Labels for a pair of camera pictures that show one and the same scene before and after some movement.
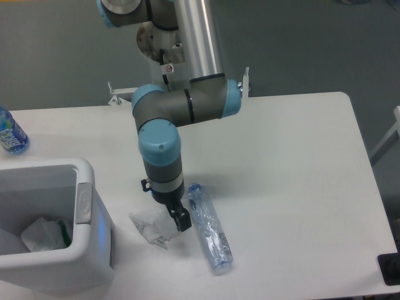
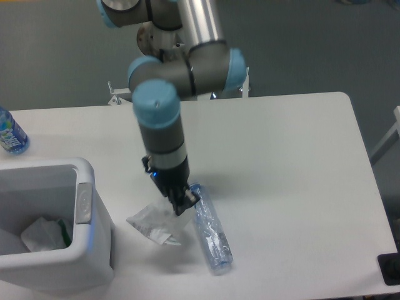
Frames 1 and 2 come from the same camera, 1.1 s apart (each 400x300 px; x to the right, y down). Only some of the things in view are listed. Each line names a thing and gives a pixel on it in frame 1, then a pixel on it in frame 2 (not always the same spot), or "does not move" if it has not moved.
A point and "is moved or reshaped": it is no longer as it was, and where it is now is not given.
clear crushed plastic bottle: [213, 235] does not move
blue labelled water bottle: [12, 137] does not move
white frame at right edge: [392, 138] does not move
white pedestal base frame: [119, 94] does not move
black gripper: [170, 199] to [169, 180]
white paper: [158, 226] is moved or reshaped
